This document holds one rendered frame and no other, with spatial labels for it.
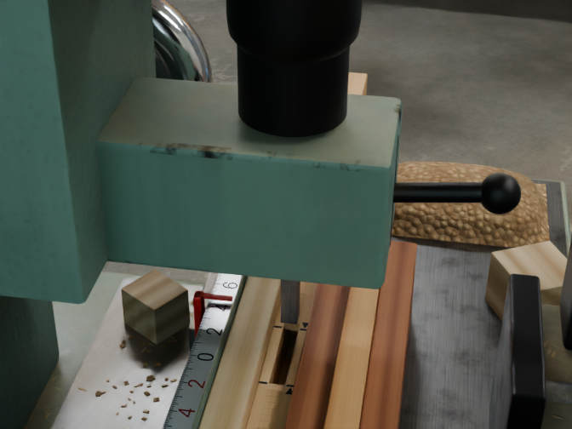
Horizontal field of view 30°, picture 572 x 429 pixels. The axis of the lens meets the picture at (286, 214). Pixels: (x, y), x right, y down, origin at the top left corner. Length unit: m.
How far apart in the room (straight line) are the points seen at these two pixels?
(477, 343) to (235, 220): 0.20
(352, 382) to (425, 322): 0.14
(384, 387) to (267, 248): 0.09
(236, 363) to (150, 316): 0.24
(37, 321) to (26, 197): 0.25
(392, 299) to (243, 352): 0.09
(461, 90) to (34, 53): 2.55
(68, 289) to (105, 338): 0.30
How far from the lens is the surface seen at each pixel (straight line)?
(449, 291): 0.68
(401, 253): 0.62
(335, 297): 0.59
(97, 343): 0.80
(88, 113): 0.48
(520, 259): 0.65
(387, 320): 0.57
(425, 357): 0.63
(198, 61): 0.63
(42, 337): 0.74
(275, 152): 0.48
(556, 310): 0.58
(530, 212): 0.74
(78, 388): 0.76
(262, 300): 0.58
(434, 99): 2.90
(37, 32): 0.44
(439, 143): 2.69
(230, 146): 0.48
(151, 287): 0.79
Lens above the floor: 1.31
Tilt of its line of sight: 33 degrees down
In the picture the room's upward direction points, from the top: 1 degrees clockwise
